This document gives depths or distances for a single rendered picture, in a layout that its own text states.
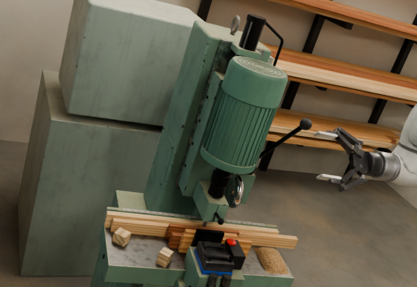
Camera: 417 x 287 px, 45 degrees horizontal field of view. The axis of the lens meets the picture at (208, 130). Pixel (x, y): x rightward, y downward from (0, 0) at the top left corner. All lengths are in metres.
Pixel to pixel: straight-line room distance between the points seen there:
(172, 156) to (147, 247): 0.33
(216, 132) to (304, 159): 3.43
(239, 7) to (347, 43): 1.10
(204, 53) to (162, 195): 0.53
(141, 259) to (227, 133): 0.45
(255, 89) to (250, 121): 0.10
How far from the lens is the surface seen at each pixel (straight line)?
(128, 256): 1.51
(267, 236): 1.75
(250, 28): 1.52
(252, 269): 1.64
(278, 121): 3.96
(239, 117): 1.40
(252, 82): 1.37
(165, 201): 1.79
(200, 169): 1.63
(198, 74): 1.60
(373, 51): 4.73
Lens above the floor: 1.81
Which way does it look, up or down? 21 degrees down
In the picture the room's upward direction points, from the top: 18 degrees clockwise
